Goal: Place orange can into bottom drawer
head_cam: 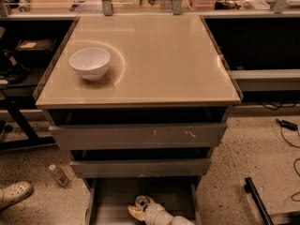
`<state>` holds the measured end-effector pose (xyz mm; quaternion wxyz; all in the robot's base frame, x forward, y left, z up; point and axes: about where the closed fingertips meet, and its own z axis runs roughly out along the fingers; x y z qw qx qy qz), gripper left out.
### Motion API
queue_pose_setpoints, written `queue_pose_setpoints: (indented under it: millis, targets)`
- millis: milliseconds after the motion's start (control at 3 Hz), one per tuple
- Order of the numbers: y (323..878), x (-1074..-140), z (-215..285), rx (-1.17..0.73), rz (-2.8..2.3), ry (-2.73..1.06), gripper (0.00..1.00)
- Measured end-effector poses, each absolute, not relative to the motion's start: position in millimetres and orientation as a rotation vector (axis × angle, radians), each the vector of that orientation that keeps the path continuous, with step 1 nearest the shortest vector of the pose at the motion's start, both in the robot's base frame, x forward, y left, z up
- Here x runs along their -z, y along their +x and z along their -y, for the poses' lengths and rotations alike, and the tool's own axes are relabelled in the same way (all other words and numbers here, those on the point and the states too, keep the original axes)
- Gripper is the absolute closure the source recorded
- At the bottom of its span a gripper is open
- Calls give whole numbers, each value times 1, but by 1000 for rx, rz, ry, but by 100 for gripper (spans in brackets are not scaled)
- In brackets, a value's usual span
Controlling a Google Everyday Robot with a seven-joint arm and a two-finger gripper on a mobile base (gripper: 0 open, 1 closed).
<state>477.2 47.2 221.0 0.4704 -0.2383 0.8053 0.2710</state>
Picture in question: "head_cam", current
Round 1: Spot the grey middle drawer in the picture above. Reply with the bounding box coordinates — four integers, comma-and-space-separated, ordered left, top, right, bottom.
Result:
70, 158, 211, 178

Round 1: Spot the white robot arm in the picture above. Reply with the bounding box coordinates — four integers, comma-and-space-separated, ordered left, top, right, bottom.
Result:
127, 195, 194, 225

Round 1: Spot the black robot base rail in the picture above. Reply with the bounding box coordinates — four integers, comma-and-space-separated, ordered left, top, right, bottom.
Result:
243, 176, 300, 225

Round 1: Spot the small plastic bottle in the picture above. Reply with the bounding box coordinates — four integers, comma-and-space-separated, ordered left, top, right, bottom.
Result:
49, 164, 68, 187

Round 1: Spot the white bowl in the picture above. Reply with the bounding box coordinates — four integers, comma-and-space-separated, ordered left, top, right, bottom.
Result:
69, 48, 111, 81

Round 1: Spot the black table leg frame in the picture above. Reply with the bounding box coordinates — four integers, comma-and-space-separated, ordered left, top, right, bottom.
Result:
0, 91, 55, 151

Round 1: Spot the white clog shoe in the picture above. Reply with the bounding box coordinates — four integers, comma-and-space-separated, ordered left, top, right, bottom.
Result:
0, 181, 33, 210

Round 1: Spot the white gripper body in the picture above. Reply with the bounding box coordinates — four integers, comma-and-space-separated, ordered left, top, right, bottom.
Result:
143, 203, 173, 225

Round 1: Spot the black cable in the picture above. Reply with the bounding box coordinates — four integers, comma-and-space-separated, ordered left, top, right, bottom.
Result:
279, 127, 300, 203

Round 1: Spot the orange soda can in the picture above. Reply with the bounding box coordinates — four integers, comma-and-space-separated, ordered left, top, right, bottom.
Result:
135, 196, 150, 208

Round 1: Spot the grey drawer cabinet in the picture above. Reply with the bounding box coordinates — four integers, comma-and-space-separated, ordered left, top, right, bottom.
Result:
32, 13, 244, 225

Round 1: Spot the black bag on shelf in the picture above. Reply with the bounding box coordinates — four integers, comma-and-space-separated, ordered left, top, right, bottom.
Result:
15, 38, 56, 68

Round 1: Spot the black power adapter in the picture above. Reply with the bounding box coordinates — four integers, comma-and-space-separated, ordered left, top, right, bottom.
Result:
277, 119, 298, 131

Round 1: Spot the grey top drawer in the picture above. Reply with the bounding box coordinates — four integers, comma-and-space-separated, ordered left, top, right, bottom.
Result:
49, 123, 227, 150

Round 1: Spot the grey open bottom drawer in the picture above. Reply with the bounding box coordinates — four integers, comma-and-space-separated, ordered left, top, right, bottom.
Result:
85, 177, 202, 225

